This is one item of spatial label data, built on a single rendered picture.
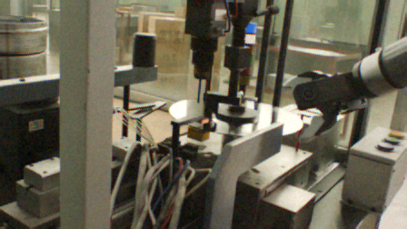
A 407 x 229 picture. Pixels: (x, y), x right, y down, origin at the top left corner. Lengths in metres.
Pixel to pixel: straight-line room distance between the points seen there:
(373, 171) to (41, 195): 0.76
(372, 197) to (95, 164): 0.84
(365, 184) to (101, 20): 0.88
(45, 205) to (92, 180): 0.44
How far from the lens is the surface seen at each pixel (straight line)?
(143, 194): 0.77
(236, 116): 1.02
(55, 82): 0.90
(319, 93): 0.79
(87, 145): 0.41
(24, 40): 1.35
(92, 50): 0.39
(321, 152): 1.29
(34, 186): 0.88
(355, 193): 1.16
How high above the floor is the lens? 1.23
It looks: 16 degrees down
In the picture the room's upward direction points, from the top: 5 degrees clockwise
